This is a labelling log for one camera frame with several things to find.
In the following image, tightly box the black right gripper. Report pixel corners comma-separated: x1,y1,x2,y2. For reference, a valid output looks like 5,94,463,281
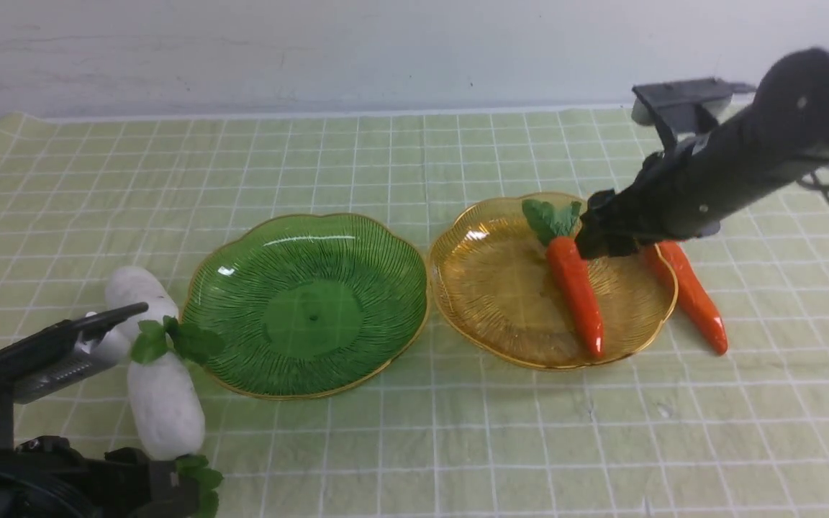
574,151,681,261

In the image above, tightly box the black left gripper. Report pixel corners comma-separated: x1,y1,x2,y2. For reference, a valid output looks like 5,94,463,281
62,448,200,517

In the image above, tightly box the white toy radish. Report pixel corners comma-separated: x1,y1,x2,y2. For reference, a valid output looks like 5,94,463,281
105,266,225,365
127,352,225,518

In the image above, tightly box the orange toy carrot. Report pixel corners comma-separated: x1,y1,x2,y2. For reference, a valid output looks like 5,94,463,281
642,242,728,356
521,198,604,358

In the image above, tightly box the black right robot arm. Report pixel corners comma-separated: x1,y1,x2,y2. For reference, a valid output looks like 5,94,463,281
575,48,829,260

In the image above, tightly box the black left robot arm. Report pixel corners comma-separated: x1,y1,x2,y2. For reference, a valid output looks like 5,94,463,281
0,448,201,517

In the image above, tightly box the amber ribbed plastic plate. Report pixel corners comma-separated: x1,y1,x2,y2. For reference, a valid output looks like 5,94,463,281
427,197,678,371

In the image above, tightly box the green ribbed plastic plate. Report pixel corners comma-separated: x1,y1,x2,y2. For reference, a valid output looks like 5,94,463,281
180,213,430,400

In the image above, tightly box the green checkered tablecloth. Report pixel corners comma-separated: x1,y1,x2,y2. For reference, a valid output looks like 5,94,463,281
0,109,829,517

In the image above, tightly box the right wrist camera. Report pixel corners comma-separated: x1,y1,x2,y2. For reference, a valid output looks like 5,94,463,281
631,78,756,151

